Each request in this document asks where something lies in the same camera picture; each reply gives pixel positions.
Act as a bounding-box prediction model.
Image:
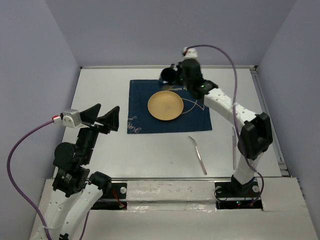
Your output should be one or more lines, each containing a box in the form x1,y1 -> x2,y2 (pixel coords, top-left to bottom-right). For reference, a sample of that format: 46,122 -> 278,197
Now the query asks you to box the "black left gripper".
77,102 -> 121,163

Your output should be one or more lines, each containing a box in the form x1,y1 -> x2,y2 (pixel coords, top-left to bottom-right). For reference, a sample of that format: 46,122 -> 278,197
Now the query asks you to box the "dark blue cup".
158,67 -> 177,87

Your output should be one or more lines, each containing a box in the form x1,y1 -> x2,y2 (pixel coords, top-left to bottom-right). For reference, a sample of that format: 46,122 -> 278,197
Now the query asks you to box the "tan round plate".
147,90 -> 184,121

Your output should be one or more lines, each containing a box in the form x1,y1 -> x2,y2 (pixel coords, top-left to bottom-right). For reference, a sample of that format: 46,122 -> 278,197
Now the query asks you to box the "dark blue patterned cloth napkin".
127,79 -> 212,134

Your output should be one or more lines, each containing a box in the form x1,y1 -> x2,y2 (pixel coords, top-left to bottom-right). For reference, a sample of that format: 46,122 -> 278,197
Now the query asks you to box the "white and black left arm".
32,103 -> 120,240

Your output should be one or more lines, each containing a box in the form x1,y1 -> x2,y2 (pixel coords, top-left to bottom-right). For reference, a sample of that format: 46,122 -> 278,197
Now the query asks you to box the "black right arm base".
214,180 -> 263,210

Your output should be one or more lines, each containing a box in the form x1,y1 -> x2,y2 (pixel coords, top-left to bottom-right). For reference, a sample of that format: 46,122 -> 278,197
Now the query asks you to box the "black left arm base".
91,182 -> 128,211

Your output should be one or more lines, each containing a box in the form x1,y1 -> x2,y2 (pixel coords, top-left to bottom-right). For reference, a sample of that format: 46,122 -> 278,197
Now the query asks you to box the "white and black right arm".
160,58 -> 273,196

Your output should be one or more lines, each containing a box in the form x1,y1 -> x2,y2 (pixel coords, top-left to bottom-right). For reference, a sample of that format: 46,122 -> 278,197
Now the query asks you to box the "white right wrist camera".
182,47 -> 198,60

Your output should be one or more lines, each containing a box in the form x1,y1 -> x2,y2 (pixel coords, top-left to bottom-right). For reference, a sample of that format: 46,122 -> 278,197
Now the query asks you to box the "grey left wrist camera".
62,109 -> 82,128

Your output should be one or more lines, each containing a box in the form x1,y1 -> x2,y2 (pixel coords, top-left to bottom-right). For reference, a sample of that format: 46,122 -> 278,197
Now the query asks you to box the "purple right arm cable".
187,44 -> 265,207

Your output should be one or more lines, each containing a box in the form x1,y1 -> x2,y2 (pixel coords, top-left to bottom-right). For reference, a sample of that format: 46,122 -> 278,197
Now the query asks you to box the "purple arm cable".
187,44 -> 265,207
6,117 -> 88,240

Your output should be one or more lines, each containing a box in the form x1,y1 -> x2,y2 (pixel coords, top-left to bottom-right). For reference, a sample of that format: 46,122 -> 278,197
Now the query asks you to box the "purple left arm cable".
6,117 -> 88,240

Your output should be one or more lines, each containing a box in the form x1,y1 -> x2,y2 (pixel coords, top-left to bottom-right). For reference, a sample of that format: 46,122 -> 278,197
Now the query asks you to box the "knife with pink handle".
232,127 -> 237,170

